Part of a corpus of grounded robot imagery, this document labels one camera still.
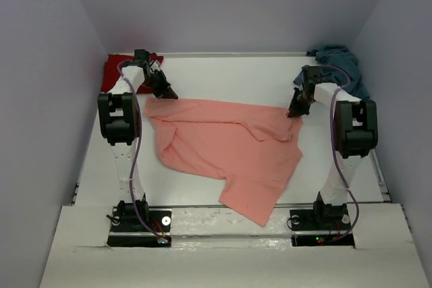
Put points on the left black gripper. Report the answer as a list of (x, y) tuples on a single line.
[(165, 92)]

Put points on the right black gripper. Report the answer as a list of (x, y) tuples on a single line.
[(294, 108)]

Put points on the pink t shirt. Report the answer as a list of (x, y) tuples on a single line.
[(253, 148)]

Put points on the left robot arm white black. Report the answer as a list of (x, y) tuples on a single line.
[(121, 125)]

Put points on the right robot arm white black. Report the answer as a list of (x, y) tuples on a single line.
[(353, 134)]

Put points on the red folded t shirt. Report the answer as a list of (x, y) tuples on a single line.
[(111, 74)]

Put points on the blue crumpled t shirt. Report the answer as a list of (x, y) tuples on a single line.
[(340, 66)]

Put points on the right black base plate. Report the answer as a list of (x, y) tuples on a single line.
[(307, 232)]

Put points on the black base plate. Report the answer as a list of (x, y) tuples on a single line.
[(131, 233), (307, 232)]

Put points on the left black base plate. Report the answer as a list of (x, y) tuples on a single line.
[(131, 233)]

